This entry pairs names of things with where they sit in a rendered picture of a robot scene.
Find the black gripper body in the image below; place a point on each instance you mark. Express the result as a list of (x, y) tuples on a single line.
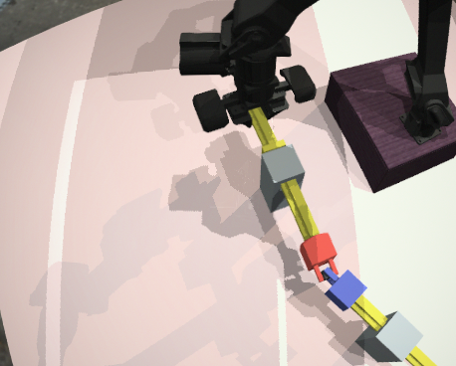
[(211, 109)]

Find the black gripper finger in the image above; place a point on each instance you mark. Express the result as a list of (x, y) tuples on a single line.
[(270, 110), (245, 120)]

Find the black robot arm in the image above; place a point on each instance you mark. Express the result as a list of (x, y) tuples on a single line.
[(253, 36)]

